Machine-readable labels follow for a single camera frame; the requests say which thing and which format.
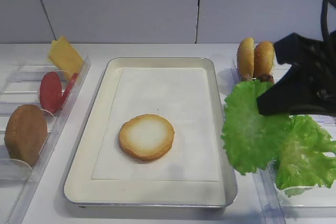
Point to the left brown meat patty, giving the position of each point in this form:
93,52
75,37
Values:
246,77

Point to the left tan bun slice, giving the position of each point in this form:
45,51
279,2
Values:
245,57

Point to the white metal tray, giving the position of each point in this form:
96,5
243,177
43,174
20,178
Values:
80,188

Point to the right dark meat patty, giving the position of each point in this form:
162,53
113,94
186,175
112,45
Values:
266,78

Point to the clear acrylic left rack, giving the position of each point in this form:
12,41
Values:
36,101

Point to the right red tomato slice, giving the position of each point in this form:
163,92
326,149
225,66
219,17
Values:
68,90

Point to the clear acrylic right rack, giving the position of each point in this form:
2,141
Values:
300,204

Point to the toasted bottom bun slice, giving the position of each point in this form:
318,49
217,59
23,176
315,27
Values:
146,137

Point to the right tan bun slice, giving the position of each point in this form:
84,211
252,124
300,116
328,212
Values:
264,54

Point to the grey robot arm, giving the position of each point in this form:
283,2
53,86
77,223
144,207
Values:
308,87

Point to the red tomato slice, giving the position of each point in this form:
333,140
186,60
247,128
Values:
68,90
50,92

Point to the tan bun slice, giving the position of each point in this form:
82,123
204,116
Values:
264,54
245,57

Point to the clear acrylic rack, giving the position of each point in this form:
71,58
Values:
36,101
300,204

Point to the white paper liner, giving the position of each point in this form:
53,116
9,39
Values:
180,95

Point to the green lettuce leaf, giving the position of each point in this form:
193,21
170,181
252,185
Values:
302,162
251,140

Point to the yellow cheese slice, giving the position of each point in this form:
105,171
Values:
63,55

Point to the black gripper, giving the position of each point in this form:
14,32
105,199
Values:
310,91

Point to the left red tomato slice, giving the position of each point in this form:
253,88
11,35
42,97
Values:
50,92

